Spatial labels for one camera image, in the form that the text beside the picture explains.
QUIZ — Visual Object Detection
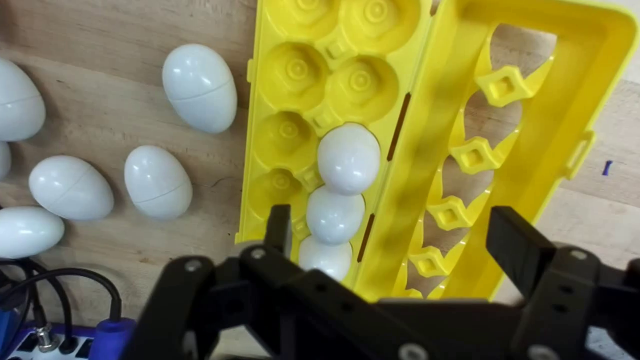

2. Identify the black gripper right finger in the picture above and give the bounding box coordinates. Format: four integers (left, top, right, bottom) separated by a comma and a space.
484, 205, 640, 360

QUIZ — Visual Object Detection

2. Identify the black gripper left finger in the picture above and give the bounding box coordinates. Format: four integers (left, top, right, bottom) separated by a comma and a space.
122, 203, 401, 360

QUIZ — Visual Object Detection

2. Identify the white plastic egg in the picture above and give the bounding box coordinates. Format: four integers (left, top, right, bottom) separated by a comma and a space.
296, 236, 354, 284
122, 144, 193, 222
160, 42, 239, 136
303, 185, 366, 246
316, 122, 382, 197
0, 59, 48, 144
25, 154, 115, 222
0, 205, 68, 262

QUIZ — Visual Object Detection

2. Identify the yellow plastic egg tray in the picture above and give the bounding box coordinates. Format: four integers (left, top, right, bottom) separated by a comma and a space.
234, 0, 640, 304

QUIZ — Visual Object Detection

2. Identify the blue soldering station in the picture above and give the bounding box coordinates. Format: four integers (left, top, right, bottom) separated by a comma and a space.
0, 303, 95, 360

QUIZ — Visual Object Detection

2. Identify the blue tool handle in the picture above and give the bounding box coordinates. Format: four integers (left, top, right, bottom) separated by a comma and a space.
88, 316, 140, 360

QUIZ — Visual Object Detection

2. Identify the black bench cable tangle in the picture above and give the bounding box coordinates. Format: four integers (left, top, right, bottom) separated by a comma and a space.
0, 259, 125, 353

